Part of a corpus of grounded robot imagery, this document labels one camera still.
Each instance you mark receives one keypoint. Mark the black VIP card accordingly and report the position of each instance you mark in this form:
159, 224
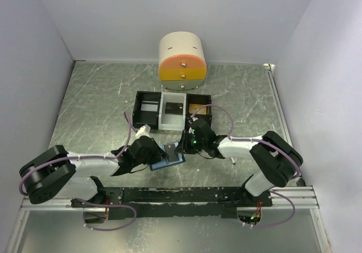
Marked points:
170, 150

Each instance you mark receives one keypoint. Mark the white middle tray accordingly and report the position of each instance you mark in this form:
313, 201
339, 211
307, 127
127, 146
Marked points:
169, 122

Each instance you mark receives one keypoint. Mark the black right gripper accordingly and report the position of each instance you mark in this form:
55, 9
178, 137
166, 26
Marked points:
183, 146

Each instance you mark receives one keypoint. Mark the gold card in tray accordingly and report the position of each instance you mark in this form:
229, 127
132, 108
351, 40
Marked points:
198, 107

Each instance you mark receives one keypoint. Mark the black tray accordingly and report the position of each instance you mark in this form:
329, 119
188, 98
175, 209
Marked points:
195, 101
140, 118

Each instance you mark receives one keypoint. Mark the black left tray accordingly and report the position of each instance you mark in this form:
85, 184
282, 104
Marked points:
140, 118

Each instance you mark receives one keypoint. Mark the black right tray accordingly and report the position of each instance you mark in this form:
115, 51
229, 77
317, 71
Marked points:
195, 101

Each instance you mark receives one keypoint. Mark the black card from holder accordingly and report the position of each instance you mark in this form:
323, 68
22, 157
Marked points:
173, 105

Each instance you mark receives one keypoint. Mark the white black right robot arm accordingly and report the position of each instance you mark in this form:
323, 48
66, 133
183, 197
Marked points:
278, 162

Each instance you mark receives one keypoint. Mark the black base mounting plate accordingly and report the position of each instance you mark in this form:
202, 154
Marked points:
178, 201

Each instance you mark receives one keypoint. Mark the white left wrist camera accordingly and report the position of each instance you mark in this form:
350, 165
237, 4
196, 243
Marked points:
143, 131

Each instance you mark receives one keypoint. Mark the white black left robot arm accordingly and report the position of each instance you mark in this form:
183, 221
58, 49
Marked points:
57, 173

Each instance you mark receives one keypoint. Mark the gold card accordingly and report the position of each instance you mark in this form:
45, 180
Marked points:
198, 107

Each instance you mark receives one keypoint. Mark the silver card in tray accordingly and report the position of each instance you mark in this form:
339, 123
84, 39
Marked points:
149, 106

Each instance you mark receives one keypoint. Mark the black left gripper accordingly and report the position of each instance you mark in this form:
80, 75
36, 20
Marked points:
158, 155

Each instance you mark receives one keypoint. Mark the round three-drawer storage box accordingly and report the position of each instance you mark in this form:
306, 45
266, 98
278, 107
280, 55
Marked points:
182, 64

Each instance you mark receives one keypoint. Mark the black card in tray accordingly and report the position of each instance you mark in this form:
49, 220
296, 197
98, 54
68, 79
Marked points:
174, 111

